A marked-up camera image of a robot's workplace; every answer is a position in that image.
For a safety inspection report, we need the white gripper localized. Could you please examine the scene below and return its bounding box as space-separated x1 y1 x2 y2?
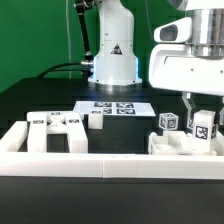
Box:
149 44 224 130

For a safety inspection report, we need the white chair seat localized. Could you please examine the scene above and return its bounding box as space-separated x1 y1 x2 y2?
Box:
148 131 217 156

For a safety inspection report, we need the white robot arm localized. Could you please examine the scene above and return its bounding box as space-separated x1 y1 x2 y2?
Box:
74 0 224 100

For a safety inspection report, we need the white tagged cube left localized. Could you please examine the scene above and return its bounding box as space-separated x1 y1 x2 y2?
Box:
159 113 179 130

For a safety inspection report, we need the white U-shaped obstacle fence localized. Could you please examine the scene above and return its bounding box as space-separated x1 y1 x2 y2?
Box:
0 121 224 180

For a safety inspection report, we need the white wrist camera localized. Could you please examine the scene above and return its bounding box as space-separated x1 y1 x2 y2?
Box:
154 17 192 43

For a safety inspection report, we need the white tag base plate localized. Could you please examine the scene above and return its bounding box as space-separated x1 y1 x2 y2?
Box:
73 101 156 117

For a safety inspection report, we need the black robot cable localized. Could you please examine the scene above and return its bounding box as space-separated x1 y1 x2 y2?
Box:
36 61 88 80

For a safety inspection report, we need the white chair back frame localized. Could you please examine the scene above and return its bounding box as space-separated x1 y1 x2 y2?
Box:
27 111 88 153

